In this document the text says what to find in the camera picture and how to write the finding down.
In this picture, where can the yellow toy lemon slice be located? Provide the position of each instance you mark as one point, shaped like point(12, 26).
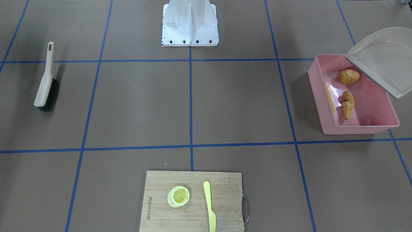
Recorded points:
point(178, 196)

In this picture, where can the beige plastic dustpan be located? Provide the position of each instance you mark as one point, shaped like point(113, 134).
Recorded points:
point(385, 57)

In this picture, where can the brown toy potato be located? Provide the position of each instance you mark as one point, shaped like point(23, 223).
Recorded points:
point(349, 76)

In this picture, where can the bamboo cutting board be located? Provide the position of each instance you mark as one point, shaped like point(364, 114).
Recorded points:
point(227, 199)

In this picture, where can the pink plastic bin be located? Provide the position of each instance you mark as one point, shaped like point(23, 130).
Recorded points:
point(373, 111)

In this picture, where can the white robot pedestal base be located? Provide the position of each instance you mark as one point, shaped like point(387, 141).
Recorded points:
point(189, 23)

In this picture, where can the yellow plastic toy knife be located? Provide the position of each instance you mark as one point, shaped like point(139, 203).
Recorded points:
point(211, 215)

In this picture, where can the yellow toy corn cob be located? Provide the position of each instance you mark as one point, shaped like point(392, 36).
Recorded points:
point(330, 98)

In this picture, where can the tan toy ginger root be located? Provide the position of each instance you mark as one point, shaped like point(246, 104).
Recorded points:
point(347, 105)

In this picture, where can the beige brush black bristles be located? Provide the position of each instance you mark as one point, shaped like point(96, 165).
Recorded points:
point(49, 86)

